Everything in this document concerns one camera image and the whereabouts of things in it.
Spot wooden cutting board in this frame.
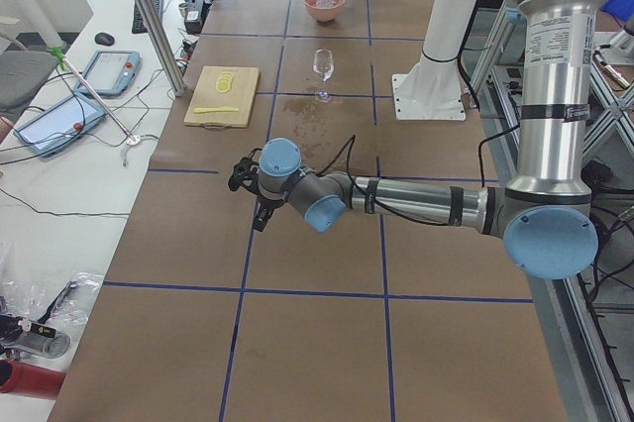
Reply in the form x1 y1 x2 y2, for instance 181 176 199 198
183 66 260 128

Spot black computer mouse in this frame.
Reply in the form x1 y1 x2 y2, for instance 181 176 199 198
94 32 115 47

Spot clear ice cubes pile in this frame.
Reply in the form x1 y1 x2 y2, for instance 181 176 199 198
314 0 337 10

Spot red cylinder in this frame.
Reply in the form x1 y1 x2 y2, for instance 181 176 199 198
1 359 65 400

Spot blue teach pendant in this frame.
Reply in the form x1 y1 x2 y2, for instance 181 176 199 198
81 51 141 97
13 93 106 158

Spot black keyboard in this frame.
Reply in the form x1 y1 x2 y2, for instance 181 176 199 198
131 0 165 35

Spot near blue teach pendant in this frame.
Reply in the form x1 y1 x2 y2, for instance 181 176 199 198
13 93 106 158

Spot far blue teach pendant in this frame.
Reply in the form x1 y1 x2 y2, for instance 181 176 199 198
81 51 141 97

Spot metal rod green clip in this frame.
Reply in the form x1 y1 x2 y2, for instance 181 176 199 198
48 47 142 146

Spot aluminium frame post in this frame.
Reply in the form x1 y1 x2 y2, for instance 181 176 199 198
134 0 185 97

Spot yellow plastic knife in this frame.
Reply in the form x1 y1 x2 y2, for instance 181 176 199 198
193 106 240 114

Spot clear wine glass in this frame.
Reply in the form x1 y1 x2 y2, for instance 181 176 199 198
313 49 335 103

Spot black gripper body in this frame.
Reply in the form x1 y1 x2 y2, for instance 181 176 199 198
228 148 284 209

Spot grey office chair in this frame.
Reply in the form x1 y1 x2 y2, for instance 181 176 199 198
1 33 57 112

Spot lemon slice two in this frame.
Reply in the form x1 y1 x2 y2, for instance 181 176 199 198
216 78 232 89

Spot clear plastic bag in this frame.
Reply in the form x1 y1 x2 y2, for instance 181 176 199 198
1 271 104 329

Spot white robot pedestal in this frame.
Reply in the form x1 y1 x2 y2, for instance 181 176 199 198
392 0 476 121

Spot lemon slice one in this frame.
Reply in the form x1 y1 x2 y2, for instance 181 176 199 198
216 83 231 93

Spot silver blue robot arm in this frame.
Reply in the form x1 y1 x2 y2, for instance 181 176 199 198
228 0 608 279

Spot pink bowl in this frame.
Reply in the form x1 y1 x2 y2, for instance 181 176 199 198
303 0 347 23

